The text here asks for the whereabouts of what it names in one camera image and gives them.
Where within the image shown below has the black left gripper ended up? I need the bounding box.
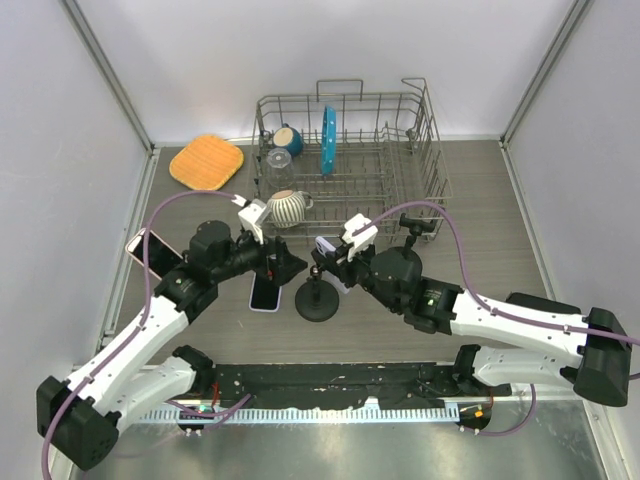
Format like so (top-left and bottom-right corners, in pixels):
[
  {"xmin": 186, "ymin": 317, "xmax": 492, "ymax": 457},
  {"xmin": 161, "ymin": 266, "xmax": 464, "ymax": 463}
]
[{"xmin": 212, "ymin": 223, "xmax": 307, "ymax": 285}]

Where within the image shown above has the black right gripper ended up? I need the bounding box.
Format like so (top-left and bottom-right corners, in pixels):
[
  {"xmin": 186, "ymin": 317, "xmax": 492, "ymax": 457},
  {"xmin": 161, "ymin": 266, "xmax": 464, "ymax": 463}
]
[{"xmin": 327, "ymin": 239, "xmax": 402, "ymax": 313}]

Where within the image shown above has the black round-base phone stand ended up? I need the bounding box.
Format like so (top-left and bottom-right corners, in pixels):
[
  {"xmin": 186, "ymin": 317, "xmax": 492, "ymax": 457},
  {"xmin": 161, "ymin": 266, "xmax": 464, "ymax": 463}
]
[{"xmin": 392, "ymin": 213, "xmax": 436, "ymax": 265}]

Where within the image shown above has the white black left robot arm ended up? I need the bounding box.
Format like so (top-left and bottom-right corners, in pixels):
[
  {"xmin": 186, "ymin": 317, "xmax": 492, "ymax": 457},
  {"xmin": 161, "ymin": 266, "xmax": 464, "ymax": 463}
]
[{"xmin": 36, "ymin": 220, "xmax": 308, "ymax": 478}]

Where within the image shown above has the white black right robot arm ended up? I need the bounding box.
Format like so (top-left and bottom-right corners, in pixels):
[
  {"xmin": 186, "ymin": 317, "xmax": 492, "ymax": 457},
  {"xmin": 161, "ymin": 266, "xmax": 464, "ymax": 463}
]
[{"xmin": 312, "ymin": 237, "xmax": 632, "ymax": 407}]

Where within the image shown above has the phone in pink case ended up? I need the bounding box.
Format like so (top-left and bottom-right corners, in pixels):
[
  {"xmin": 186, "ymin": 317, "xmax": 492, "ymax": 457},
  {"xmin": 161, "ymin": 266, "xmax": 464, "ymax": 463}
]
[{"xmin": 125, "ymin": 228, "xmax": 182, "ymax": 279}]

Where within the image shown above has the white grey striped mug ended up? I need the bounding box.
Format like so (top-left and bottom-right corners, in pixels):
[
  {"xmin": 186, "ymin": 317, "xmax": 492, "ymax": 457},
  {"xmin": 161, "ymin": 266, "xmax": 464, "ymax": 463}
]
[{"xmin": 267, "ymin": 190, "xmax": 314, "ymax": 229}]

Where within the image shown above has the clear drinking glass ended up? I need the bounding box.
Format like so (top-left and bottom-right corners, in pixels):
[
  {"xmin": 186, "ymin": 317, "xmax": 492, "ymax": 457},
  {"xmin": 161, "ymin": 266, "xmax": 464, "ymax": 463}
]
[{"xmin": 266, "ymin": 148, "xmax": 295, "ymax": 192}]

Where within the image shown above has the dark blue ceramic cup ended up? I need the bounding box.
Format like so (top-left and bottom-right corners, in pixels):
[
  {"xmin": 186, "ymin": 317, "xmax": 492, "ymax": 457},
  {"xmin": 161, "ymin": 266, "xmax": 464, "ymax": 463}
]
[{"xmin": 273, "ymin": 123, "xmax": 304, "ymax": 157}]

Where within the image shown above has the blue dotted plate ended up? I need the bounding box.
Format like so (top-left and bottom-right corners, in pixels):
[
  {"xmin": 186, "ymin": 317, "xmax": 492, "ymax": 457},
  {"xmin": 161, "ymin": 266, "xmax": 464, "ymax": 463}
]
[{"xmin": 321, "ymin": 105, "xmax": 337, "ymax": 176}]

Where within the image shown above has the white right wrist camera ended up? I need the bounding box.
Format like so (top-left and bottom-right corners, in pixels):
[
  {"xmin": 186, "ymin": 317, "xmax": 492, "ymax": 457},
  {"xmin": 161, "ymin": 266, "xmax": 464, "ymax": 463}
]
[{"xmin": 340, "ymin": 213, "xmax": 378, "ymax": 262}]

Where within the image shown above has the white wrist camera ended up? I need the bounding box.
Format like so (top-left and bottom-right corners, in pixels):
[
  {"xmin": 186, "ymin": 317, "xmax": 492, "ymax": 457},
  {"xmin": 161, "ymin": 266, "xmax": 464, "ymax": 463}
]
[
  {"xmin": 340, "ymin": 213, "xmax": 378, "ymax": 262},
  {"xmin": 232, "ymin": 195, "xmax": 269, "ymax": 245}
]

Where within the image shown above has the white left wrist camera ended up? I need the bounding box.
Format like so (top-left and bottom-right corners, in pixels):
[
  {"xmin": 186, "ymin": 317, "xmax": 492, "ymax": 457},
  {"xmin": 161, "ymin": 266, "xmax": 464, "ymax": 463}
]
[{"xmin": 232, "ymin": 195, "xmax": 269, "ymax": 245}]

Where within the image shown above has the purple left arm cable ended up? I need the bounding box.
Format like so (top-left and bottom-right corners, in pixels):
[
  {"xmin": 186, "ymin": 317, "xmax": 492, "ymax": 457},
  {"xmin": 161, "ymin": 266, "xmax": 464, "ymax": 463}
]
[{"xmin": 40, "ymin": 191, "xmax": 241, "ymax": 476}]

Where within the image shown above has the grey wire dish rack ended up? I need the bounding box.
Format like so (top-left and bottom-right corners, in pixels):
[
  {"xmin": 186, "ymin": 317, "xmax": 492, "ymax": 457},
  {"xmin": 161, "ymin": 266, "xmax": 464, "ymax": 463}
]
[{"xmin": 251, "ymin": 77, "xmax": 452, "ymax": 241}]

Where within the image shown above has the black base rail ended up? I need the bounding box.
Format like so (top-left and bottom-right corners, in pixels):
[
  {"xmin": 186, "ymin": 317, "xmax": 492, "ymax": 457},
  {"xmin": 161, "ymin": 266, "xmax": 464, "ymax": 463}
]
[{"xmin": 202, "ymin": 362, "xmax": 512, "ymax": 410}]

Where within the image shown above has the white slotted cable duct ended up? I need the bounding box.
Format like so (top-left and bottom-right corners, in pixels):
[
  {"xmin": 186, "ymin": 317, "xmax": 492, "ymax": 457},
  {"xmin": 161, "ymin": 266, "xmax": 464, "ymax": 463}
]
[{"xmin": 138, "ymin": 403, "xmax": 460, "ymax": 429}]

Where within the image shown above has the aluminium frame post right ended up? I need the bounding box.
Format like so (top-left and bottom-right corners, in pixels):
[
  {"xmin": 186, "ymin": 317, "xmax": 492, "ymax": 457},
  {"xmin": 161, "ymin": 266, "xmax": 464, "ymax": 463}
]
[{"xmin": 500, "ymin": 0, "xmax": 593, "ymax": 149}]

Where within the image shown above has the aluminium frame post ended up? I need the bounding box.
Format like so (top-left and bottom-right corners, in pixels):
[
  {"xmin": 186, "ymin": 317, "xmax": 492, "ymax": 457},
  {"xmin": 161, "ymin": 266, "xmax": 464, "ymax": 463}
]
[
  {"xmin": 59, "ymin": 0, "xmax": 154, "ymax": 154},
  {"xmin": 500, "ymin": 0, "xmax": 593, "ymax": 149}
]

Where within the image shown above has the aluminium frame post left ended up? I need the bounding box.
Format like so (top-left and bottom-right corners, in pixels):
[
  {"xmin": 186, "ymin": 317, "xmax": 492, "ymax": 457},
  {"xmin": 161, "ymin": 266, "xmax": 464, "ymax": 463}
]
[{"xmin": 59, "ymin": 0, "xmax": 154, "ymax": 154}]

